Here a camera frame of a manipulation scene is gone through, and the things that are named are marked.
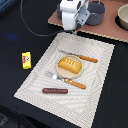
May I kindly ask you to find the brown toy sausage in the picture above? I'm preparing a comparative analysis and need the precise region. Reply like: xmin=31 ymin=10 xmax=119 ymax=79
xmin=42 ymin=88 xmax=68 ymax=94

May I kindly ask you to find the grey toy pot left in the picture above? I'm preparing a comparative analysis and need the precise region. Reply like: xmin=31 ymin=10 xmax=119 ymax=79
xmin=57 ymin=3 xmax=62 ymax=18

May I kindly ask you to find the beige bowl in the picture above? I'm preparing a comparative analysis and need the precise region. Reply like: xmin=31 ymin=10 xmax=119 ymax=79
xmin=118 ymin=4 xmax=128 ymax=30

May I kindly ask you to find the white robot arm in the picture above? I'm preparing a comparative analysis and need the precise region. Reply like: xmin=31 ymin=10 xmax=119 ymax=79
xmin=60 ymin=0 xmax=90 ymax=31

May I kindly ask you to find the grey toy pot middle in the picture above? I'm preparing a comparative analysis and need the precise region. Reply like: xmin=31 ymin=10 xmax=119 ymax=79
xmin=86 ymin=0 xmax=105 ymax=25

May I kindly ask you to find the knife with orange handle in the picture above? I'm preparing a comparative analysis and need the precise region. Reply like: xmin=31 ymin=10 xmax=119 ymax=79
xmin=58 ymin=49 xmax=98 ymax=63

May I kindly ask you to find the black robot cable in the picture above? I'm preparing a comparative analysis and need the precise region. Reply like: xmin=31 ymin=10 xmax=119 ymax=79
xmin=19 ymin=0 xmax=68 ymax=38

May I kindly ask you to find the round beige plate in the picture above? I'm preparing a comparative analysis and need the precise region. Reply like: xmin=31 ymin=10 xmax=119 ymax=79
xmin=56 ymin=55 xmax=83 ymax=79

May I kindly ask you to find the fork with orange handle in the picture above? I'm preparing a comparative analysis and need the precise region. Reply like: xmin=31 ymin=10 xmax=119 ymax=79
xmin=45 ymin=71 xmax=86 ymax=89

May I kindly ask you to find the orange toy bread loaf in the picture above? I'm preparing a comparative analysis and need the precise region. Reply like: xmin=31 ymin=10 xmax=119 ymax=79
xmin=58 ymin=57 xmax=82 ymax=74

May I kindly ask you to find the yellow toy box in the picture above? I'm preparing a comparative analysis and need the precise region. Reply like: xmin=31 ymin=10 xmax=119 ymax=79
xmin=22 ymin=52 xmax=31 ymax=69

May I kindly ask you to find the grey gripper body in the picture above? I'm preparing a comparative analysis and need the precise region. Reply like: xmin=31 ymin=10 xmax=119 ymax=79
xmin=76 ymin=7 xmax=90 ymax=30

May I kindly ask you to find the grey toy pot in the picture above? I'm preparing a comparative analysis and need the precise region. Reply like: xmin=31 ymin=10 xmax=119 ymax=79
xmin=86 ymin=0 xmax=105 ymax=25
xmin=57 ymin=3 xmax=62 ymax=18

